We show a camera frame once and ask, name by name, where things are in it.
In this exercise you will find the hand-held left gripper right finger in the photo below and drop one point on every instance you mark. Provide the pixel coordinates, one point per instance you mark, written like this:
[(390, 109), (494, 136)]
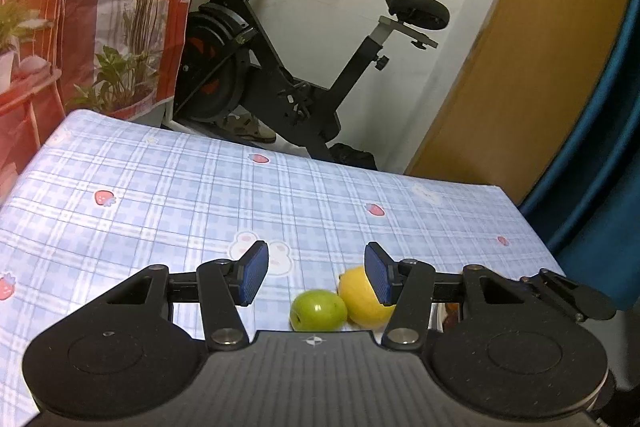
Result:
[(380, 274)]

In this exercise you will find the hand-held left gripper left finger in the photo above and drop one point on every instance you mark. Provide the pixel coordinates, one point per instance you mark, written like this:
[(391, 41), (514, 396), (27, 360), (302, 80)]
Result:
[(254, 274)]

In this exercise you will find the yellow lemon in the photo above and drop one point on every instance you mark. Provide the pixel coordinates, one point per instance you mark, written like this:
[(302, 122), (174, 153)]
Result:
[(357, 297)]

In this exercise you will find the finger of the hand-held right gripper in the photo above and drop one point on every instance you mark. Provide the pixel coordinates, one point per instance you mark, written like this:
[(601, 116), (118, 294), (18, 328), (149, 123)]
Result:
[(585, 299)]

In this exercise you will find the black exercise bike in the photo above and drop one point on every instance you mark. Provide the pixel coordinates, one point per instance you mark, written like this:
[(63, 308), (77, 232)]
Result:
[(220, 72)]

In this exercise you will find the brown sandal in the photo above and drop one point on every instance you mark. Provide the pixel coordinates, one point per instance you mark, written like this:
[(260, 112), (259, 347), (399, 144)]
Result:
[(247, 128)]

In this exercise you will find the blue curtain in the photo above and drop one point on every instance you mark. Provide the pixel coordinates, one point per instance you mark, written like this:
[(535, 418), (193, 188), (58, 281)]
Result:
[(600, 182)]

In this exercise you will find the green apple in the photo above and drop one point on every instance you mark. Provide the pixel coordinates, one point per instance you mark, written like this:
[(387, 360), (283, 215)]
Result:
[(318, 311)]

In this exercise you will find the wooden door panel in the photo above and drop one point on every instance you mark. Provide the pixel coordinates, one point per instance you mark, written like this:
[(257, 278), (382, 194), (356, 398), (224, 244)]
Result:
[(525, 57)]

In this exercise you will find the black bag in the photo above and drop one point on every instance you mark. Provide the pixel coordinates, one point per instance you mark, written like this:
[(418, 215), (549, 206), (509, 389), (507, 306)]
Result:
[(354, 156)]

